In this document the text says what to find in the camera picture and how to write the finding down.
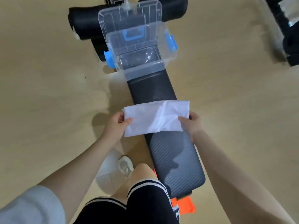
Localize black foam roller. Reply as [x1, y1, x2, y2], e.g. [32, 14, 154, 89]
[138, 0, 188, 23]
[68, 5, 110, 41]

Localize person's bare leg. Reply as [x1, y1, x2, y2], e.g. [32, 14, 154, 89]
[111, 163, 157, 204]

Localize person's left hand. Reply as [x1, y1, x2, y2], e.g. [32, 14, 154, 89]
[100, 111, 133, 145]

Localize grey shirt sleeve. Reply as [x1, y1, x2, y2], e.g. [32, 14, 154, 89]
[0, 185, 66, 224]

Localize black exercise equipment frame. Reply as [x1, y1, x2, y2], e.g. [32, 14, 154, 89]
[264, 0, 299, 67]

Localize person's right forearm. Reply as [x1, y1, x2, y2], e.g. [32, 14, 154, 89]
[191, 129, 297, 224]

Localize clear plastic storage box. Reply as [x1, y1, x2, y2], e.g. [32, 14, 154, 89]
[104, 21, 178, 81]

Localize person's right hand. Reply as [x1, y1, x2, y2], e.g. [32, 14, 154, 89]
[178, 111, 206, 144]

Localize white cloth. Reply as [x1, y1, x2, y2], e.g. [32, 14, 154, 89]
[122, 100, 190, 138]

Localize clear plastic box lid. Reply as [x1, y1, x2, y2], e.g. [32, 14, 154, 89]
[98, 0, 163, 44]

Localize black shorts with white stripes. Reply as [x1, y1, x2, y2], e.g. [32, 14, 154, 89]
[74, 179, 180, 224]

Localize black padded bench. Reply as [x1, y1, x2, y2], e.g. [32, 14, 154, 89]
[127, 69, 206, 199]

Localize person's left forearm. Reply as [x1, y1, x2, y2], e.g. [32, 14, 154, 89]
[37, 134, 118, 224]

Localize orange bench foot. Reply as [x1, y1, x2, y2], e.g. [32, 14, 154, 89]
[153, 169, 196, 215]

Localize white sneaker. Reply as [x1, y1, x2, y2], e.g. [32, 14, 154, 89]
[118, 155, 134, 178]

